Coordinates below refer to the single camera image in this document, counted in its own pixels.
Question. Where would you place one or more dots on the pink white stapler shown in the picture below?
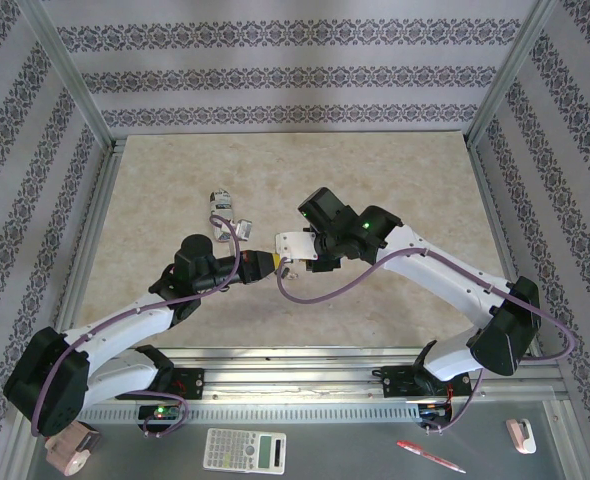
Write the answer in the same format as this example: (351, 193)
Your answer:
(522, 440)

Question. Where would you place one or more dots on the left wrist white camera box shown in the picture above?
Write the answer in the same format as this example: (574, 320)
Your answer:
(245, 230)

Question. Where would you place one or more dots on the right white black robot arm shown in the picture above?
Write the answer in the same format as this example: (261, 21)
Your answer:
(450, 285)

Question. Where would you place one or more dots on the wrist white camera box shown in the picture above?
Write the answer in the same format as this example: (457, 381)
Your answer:
(245, 230)
(297, 245)

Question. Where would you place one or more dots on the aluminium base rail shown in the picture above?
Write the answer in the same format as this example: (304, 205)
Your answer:
(295, 380)

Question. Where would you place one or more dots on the pink tape dispenser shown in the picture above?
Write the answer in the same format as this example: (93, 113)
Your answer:
(70, 452)

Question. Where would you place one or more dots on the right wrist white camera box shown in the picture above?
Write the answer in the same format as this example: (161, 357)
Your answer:
(297, 245)

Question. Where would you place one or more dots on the small circuit board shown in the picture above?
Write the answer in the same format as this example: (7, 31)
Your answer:
(432, 412)
(160, 413)

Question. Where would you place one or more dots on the red pen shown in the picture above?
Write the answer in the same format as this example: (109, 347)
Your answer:
(425, 454)

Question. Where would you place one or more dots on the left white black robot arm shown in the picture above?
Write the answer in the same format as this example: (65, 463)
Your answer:
(125, 325)

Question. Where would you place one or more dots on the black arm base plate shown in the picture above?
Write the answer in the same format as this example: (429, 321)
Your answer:
(192, 382)
(397, 382)

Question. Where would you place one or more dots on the aluminium frame post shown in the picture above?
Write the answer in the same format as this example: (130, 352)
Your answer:
(515, 65)
(70, 70)

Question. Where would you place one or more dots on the white calculator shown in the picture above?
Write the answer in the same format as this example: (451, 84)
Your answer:
(235, 450)

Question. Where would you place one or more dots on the aluminium side rail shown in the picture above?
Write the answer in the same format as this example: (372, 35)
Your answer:
(497, 225)
(94, 225)

